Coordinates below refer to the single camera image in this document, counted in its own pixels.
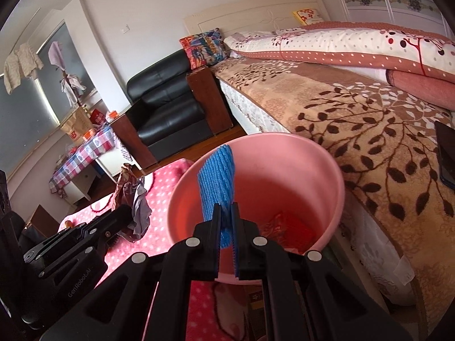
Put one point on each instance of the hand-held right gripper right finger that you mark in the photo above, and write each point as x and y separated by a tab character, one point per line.
248	255

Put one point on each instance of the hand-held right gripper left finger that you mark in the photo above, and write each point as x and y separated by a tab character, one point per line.
199	255

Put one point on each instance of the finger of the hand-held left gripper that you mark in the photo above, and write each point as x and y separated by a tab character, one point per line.
71	252
113	218

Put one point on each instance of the foil wrapper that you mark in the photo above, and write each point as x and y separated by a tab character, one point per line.
128	188

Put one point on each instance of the red foam net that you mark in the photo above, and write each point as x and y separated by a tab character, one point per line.
288	231

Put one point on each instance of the blue foam net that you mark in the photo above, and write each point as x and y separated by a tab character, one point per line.
217	174

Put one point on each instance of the pink plastic bucket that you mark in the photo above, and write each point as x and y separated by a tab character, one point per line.
284	170

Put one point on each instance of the brown walnut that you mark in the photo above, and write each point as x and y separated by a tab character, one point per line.
67	224

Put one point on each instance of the white drawer table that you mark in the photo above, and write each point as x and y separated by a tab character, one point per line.
80	186

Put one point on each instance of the white cabinet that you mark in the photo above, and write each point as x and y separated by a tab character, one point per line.
106	167

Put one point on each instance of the white printed cloth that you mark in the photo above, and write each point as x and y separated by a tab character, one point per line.
122	151

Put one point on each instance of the checkered cloth side table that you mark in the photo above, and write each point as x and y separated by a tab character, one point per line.
85	156

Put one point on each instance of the brown paper bag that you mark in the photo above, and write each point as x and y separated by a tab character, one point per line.
76	124

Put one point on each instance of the white and orange box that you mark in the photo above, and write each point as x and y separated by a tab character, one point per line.
111	116

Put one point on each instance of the red bag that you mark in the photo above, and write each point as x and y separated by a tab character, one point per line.
97	117

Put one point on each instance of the black leather armchair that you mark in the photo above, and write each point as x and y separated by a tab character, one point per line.
167	120

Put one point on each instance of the frosted window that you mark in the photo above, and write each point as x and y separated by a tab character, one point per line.
25	128

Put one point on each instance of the white hanging garment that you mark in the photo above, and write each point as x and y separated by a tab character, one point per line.
71	88

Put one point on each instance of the wooden coat rack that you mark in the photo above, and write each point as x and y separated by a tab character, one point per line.
65	78

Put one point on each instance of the pink hanging cloth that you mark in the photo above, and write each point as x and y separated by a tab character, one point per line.
57	57

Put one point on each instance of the brown leaf pattern blanket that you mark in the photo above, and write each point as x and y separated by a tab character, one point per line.
355	120

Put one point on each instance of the cream knitted cardigan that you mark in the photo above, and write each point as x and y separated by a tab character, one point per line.
21	67

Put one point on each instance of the colourful printed cushion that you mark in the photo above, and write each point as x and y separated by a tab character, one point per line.
204	48

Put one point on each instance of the black phone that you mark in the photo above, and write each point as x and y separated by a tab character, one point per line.
446	156

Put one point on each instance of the floral dotted quilt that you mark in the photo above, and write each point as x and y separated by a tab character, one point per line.
337	46

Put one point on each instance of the cream bed headboard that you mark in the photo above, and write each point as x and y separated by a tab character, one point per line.
256	14

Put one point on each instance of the yellow cushion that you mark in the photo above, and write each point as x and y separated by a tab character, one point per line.
307	16

